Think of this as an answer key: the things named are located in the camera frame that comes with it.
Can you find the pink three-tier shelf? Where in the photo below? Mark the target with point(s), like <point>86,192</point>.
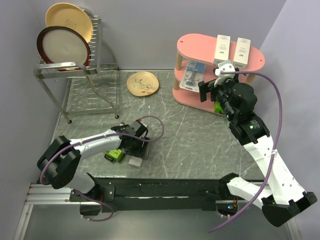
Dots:
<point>201,48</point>

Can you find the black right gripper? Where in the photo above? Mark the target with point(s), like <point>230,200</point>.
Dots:
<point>204,87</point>

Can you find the beige plate in rack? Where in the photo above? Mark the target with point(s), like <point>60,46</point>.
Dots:
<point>71,16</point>

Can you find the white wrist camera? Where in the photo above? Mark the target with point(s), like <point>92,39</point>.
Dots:
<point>139,120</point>
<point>222,72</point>

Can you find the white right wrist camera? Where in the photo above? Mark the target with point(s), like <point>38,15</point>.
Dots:
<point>222,72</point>

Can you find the white razor box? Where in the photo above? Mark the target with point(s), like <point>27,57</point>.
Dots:
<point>241,54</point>
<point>222,49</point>

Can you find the floral wooden plate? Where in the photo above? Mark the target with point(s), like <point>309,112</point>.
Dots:
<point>142,84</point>

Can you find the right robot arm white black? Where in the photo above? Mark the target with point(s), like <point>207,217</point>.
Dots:
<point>284,197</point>

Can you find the metal dish rack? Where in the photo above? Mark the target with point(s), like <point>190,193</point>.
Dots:
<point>92,89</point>

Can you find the white razor box slanted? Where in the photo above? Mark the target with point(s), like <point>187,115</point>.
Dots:
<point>135,162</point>

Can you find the black green razor box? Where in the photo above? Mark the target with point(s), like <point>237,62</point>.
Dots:
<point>114,156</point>
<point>218,109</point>

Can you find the blue razor blister pack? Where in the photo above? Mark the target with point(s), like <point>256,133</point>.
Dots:
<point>193,74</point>

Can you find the brown rimmed white plate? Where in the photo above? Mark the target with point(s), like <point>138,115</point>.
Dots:
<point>59,44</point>

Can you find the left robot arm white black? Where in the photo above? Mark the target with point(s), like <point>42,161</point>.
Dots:
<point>62,172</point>

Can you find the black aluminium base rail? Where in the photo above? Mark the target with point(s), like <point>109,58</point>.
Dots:
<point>139,194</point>

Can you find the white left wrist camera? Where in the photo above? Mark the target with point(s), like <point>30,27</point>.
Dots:
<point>139,120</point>

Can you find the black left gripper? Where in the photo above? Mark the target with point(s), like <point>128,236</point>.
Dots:
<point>139,152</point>

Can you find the white razor box bottom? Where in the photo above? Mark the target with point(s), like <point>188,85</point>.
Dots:
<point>222,49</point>

